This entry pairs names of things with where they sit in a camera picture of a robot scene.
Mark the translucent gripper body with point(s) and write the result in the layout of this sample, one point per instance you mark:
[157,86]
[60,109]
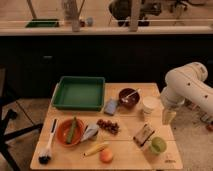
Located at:
[168,115]

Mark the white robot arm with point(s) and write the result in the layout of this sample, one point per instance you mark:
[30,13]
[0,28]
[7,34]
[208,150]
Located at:
[186,82]

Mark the white paper cup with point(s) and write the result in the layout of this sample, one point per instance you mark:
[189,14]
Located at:
[149,104]

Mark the green cup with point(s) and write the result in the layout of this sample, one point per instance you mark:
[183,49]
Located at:
[158,145]

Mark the dark red bowl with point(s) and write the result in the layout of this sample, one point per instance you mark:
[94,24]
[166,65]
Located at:
[132,100]

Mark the wooden folding table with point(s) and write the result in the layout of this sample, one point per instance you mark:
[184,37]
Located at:
[127,155]

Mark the bunch of dark grapes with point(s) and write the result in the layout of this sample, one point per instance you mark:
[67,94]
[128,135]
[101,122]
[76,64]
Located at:
[109,126]

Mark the blue sponge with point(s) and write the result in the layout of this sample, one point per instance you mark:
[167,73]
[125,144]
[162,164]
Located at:
[111,106]

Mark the orange fruit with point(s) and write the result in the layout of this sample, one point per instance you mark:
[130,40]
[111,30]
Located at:
[106,155]

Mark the yellow corn cob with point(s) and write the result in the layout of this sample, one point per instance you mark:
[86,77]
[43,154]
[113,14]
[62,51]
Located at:
[96,148]

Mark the orange plate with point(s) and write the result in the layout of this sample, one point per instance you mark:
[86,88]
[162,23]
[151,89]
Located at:
[63,130]

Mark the green cucumber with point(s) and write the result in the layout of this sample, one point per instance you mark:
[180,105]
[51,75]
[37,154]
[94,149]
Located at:
[71,131]

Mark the green plastic tray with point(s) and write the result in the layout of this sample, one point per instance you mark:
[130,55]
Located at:
[79,93]

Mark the black white dish brush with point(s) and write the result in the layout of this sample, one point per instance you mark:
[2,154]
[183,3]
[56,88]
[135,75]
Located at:
[45,153]

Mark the black office chair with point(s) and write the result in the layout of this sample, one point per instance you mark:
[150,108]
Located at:
[4,123]

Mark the distant green tray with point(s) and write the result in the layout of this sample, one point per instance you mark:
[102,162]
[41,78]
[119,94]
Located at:
[47,23]

